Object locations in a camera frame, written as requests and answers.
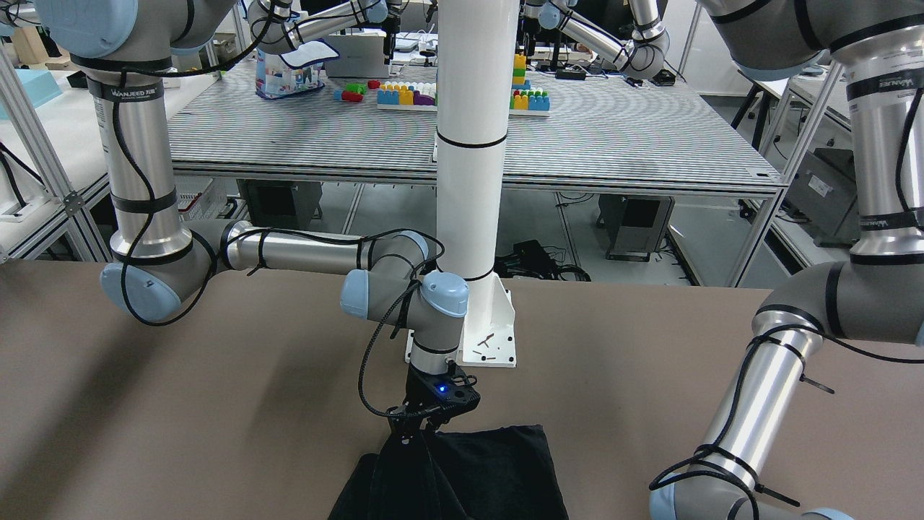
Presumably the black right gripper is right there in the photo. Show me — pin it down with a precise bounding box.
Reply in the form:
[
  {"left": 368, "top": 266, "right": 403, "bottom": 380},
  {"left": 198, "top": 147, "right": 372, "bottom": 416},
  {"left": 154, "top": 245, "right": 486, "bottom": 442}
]
[{"left": 387, "top": 361, "right": 481, "bottom": 438}]

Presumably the black t-shirt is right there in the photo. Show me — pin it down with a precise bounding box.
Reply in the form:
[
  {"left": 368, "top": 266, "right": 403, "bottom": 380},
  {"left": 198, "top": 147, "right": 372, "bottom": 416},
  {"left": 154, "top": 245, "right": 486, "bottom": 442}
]
[{"left": 329, "top": 425, "right": 569, "bottom": 519}]

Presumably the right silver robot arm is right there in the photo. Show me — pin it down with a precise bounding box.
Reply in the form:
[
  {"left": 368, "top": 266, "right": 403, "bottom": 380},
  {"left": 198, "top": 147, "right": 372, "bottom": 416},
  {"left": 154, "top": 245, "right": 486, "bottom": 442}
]
[{"left": 2, "top": 1, "right": 481, "bottom": 438}]

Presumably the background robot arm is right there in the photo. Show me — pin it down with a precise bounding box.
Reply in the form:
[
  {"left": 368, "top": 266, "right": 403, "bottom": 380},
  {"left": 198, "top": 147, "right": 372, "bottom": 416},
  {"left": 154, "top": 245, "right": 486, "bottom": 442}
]
[{"left": 245, "top": 1, "right": 389, "bottom": 55}]

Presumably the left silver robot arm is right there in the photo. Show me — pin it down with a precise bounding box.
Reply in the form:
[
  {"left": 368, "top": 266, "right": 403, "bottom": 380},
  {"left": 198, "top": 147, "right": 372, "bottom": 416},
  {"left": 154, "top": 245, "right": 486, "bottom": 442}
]
[{"left": 649, "top": 1, "right": 923, "bottom": 519}]

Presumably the colourful toy block set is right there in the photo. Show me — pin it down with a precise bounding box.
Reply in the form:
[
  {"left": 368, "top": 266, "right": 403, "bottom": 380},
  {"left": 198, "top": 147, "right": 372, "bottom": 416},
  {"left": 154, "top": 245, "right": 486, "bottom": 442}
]
[{"left": 332, "top": 53, "right": 552, "bottom": 116}]

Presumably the blue white pouch bag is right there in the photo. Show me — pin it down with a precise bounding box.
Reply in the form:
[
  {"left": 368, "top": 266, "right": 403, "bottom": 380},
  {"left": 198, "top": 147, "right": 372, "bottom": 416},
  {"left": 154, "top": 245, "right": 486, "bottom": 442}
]
[{"left": 255, "top": 40, "right": 340, "bottom": 100}]

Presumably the white mounting column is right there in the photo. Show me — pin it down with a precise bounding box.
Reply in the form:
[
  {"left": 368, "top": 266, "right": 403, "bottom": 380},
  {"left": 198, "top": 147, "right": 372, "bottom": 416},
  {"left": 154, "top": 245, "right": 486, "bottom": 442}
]
[{"left": 435, "top": 1, "right": 520, "bottom": 368}]

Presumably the striped aluminium frame table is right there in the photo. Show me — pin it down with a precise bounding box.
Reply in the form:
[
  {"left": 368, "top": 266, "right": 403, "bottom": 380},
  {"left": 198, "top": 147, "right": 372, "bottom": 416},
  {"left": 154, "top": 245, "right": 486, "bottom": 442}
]
[{"left": 169, "top": 64, "right": 788, "bottom": 287}]

